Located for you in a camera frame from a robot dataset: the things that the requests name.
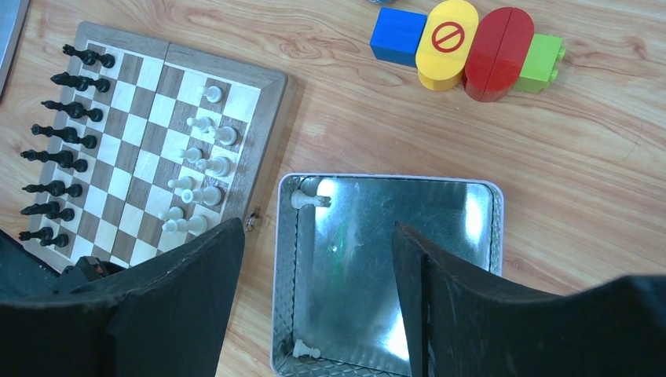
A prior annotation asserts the green duplo brick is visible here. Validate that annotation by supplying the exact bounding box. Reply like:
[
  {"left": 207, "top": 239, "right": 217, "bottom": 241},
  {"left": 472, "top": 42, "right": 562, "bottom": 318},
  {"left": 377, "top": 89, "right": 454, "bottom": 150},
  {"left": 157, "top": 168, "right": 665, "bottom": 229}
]
[{"left": 513, "top": 34, "right": 566, "bottom": 93}]

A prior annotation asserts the red rounded block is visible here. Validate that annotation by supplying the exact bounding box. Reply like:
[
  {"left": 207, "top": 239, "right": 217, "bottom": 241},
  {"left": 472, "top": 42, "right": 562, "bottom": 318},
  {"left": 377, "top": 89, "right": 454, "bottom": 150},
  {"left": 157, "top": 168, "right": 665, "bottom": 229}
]
[{"left": 463, "top": 7, "right": 535, "bottom": 102}]

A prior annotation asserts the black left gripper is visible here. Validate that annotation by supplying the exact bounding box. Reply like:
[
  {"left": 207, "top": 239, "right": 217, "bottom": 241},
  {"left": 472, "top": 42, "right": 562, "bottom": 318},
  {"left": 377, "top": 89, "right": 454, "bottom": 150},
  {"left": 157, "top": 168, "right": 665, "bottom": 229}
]
[{"left": 1, "top": 232, "right": 124, "bottom": 297}]

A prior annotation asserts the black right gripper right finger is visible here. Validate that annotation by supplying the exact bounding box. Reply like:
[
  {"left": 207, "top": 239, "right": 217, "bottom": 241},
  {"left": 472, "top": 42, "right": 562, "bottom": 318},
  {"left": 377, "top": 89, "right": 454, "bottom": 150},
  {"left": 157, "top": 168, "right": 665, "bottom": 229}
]
[{"left": 391, "top": 223, "right": 665, "bottom": 376}]

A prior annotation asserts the white chess pawn corner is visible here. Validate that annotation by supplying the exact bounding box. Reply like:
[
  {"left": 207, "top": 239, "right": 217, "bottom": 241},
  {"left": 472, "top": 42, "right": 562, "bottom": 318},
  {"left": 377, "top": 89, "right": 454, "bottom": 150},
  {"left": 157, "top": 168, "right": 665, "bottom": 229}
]
[{"left": 199, "top": 86, "right": 223, "bottom": 103}]

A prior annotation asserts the white chess piece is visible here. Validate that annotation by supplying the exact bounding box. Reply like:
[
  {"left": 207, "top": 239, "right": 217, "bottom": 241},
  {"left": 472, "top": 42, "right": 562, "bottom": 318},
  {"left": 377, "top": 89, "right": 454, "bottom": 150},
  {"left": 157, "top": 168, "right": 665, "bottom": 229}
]
[
  {"left": 195, "top": 156, "right": 232, "bottom": 177},
  {"left": 181, "top": 186, "right": 222, "bottom": 206},
  {"left": 162, "top": 214, "right": 208, "bottom": 236}
]

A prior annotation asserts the white chess pawn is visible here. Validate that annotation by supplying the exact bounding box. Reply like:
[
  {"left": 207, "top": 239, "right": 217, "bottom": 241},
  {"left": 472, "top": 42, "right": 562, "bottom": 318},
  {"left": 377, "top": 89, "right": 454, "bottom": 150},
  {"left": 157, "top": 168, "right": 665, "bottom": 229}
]
[
  {"left": 157, "top": 207, "right": 184, "bottom": 221},
  {"left": 178, "top": 147, "right": 203, "bottom": 163},
  {"left": 292, "top": 339, "right": 321, "bottom": 359},
  {"left": 167, "top": 176, "right": 196, "bottom": 190},
  {"left": 186, "top": 116, "right": 214, "bottom": 133}
]

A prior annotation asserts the silver metal tin lid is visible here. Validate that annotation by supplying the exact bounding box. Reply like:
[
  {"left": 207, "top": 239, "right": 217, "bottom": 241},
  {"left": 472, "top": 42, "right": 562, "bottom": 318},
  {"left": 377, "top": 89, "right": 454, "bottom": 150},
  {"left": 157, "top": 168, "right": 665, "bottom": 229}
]
[{"left": 1, "top": 0, "right": 30, "bottom": 93}]

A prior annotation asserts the yellow no-entry sign block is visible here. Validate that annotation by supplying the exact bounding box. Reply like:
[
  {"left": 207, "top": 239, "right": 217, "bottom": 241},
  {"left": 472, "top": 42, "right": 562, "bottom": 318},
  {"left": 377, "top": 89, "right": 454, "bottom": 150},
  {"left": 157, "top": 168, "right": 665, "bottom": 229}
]
[{"left": 415, "top": 0, "right": 479, "bottom": 91}]

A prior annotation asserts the wooden chess board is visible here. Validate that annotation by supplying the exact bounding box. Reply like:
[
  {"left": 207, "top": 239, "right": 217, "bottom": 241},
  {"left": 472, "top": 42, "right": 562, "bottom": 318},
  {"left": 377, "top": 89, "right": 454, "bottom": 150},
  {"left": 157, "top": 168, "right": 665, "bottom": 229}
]
[{"left": 24, "top": 22, "right": 297, "bottom": 271}]

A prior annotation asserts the black chess piece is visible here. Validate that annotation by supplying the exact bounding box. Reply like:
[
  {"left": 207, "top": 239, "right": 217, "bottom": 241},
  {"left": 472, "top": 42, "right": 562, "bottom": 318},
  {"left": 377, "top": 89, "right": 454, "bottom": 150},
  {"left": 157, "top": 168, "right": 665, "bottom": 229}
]
[
  {"left": 50, "top": 71, "right": 111, "bottom": 93},
  {"left": 31, "top": 124, "right": 97, "bottom": 149},
  {"left": 41, "top": 101, "right": 104, "bottom": 123},
  {"left": 20, "top": 149, "right": 88, "bottom": 173},
  {"left": 62, "top": 44, "right": 115, "bottom": 68}
]

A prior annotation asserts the blue duplo brick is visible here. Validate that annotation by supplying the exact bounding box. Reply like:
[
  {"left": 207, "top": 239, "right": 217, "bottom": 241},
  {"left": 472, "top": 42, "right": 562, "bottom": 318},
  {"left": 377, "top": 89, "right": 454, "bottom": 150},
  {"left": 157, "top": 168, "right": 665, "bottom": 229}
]
[{"left": 369, "top": 7, "right": 427, "bottom": 67}]

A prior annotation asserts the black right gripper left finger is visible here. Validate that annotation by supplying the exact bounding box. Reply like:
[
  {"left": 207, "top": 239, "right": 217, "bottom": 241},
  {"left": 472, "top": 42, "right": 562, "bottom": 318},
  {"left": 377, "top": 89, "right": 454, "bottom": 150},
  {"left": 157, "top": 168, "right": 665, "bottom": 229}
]
[{"left": 1, "top": 218, "right": 245, "bottom": 376}]

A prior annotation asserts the white chess rook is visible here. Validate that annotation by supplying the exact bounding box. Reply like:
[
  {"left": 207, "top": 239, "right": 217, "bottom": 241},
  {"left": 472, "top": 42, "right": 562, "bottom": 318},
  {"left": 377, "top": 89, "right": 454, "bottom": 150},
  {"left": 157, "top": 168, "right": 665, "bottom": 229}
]
[{"left": 290, "top": 189, "right": 331, "bottom": 210}]

